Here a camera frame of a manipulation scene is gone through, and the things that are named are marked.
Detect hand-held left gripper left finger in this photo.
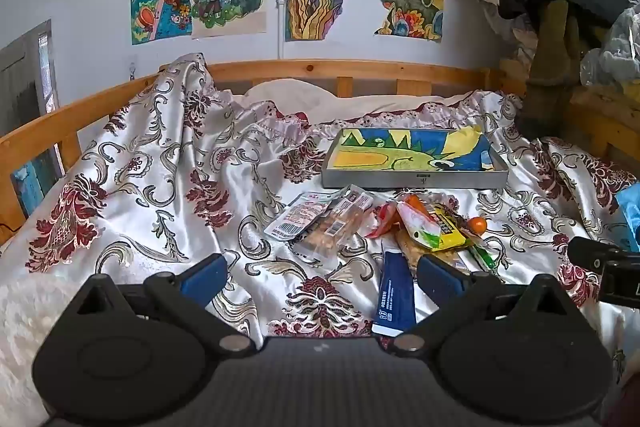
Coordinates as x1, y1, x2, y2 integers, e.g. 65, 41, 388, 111
65, 253, 258, 358

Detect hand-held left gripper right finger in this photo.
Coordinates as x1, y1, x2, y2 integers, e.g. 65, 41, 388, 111
390, 254, 576, 356

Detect clear cracker packet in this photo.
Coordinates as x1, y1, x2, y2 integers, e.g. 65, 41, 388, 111
395, 229, 426, 273

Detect blue snack packet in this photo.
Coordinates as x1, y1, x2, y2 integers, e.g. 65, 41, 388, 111
371, 249, 418, 338

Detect green stick snack packet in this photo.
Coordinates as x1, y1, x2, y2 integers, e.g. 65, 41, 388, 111
467, 242, 501, 275

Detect yellow snack packet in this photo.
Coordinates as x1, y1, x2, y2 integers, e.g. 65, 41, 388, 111
430, 203, 478, 253

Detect white green snack packet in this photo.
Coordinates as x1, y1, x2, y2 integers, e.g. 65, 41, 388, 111
396, 199, 443, 250

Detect orange red snack packet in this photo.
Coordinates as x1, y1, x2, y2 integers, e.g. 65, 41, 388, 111
365, 202, 403, 239

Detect white snack packet red print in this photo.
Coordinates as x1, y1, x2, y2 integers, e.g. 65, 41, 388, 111
264, 191, 335, 242

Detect clear packet of brown snacks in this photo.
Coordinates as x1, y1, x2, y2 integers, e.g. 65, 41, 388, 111
292, 187, 375, 264

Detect grey tray with painted lining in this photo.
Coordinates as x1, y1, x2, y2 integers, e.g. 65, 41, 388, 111
321, 127, 510, 190

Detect light blue cloth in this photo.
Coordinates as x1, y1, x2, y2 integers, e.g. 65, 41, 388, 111
614, 184, 640, 254

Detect patterned satin blanket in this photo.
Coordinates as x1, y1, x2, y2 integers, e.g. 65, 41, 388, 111
0, 53, 640, 408

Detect white fluffy blanket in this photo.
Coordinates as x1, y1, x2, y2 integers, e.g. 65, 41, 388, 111
0, 274, 87, 427

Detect cream pillow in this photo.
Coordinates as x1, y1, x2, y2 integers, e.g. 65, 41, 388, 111
235, 78, 481, 118

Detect clear plastic bag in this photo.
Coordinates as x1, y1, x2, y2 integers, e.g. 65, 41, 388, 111
580, 0, 640, 88

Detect brown trousers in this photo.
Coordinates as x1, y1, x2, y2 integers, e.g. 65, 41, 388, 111
515, 0, 590, 136

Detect grey door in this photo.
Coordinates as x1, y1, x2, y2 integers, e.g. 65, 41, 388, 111
0, 19, 67, 218

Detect wooden bed frame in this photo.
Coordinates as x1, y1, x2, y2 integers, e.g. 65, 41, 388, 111
0, 59, 640, 248

